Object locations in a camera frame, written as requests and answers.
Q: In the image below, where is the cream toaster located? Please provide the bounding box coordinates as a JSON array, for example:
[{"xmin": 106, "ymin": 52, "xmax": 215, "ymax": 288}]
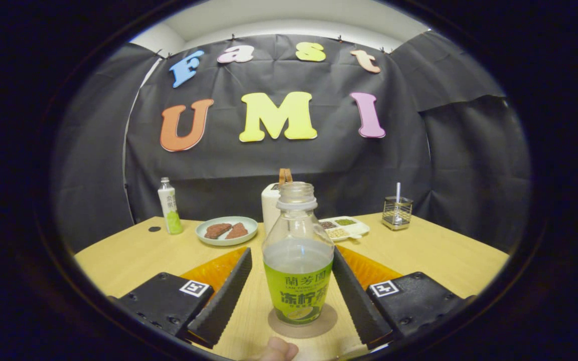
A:
[{"xmin": 261, "ymin": 183, "xmax": 290, "ymax": 236}]

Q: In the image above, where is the white bottle with green base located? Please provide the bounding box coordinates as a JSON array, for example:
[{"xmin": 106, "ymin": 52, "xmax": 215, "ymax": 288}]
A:
[{"xmin": 158, "ymin": 176, "xmax": 183, "ymax": 235}]

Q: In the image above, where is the round brown coaster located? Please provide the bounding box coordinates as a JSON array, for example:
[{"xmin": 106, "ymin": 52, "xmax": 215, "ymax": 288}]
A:
[{"xmin": 267, "ymin": 302, "xmax": 339, "ymax": 339}]

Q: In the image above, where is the black backdrop cloth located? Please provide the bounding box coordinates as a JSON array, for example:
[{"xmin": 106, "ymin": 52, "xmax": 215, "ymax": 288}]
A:
[{"xmin": 51, "ymin": 30, "xmax": 533, "ymax": 254}]

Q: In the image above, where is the green label juice bottle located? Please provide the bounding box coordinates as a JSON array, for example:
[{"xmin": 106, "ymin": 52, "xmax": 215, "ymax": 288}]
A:
[{"xmin": 262, "ymin": 182, "xmax": 335, "ymax": 325}]

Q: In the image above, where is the white divided dish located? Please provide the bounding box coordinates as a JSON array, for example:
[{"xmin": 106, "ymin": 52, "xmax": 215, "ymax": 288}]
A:
[{"xmin": 318, "ymin": 216, "xmax": 370, "ymax": 242}]

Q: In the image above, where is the pale green plate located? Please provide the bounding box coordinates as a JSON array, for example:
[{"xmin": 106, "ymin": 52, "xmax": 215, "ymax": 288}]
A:
[{"xmin": 195, "ymin": 216, "xmax": 259, "ymax": 247}]

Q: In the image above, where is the brown toast piece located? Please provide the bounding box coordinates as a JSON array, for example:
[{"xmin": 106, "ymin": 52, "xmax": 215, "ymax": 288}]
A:
[
  {"xmin": 204, "ymin": 223, "xmax": 233, "ymax": 240},
  {"xmin": 225, "ymin": 222, "xmax": 249, "ymax": 240}
]

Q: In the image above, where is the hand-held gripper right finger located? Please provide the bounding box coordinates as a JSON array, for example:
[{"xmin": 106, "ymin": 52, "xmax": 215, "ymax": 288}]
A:
[{"xmin": 332, "ymin": 246, "xmax": 470, "ymax": 350}]

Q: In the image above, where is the wooden table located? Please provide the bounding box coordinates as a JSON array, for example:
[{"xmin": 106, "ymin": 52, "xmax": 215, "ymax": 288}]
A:
[{"xmin": 74, "ymin": 213, "xmax": 510, "ymax": 361}]

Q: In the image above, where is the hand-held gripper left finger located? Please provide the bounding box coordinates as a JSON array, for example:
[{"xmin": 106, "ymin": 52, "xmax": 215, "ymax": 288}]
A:
[{"xmin": 111, "ymin": 247, "xmax": 253, "ymax": 349}]

